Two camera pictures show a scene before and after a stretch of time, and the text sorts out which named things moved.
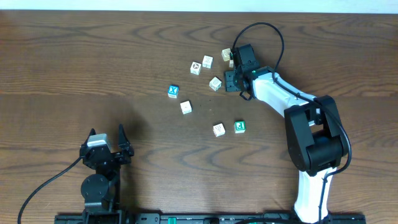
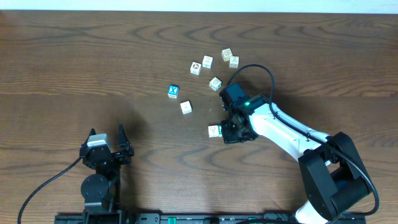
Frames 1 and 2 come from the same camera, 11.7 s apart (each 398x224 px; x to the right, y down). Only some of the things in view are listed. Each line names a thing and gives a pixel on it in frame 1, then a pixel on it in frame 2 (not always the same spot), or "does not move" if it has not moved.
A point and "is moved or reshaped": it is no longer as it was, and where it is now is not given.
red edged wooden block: x=186 y=107 does not move
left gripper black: x=127 y=150 does not move
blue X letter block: x=173 y=91 does not move
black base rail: x=216 y=218 does not move
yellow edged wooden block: x=225 y=54 does not move
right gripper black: x=229 y=81 -> x=229 y=137
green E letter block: x=239 y=126 is moved or reshaped
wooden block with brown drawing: x=219 y=130 is moved or reshaped
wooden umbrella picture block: x=207 y=61 does not move
